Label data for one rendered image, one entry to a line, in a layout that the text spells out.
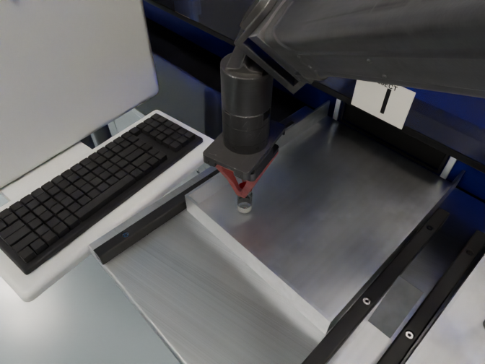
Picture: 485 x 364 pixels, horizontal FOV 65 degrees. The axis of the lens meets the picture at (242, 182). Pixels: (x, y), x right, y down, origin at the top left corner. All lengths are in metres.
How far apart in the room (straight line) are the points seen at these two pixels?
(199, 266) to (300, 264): 0.14
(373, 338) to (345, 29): 0.37
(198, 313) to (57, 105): 0.49
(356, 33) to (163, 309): 0.40
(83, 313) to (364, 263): 1.20
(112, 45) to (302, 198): 0.49
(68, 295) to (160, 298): 1.13
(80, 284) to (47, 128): 0.92
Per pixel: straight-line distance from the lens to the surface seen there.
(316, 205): 0.59
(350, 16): 0.22
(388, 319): 0.50
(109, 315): 1.53
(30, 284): 0.67
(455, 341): 0.53
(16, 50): 0.74
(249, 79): 0.39
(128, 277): 0.53
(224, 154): 0.46
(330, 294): 0.51
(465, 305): 0.56
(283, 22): 0.32
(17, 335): 1.62
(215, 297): 0.50
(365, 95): 0.59
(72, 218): 0.69
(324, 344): 0.46
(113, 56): 0.84
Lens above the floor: 1.33
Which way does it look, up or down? 47 degrees down
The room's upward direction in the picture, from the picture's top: straight up
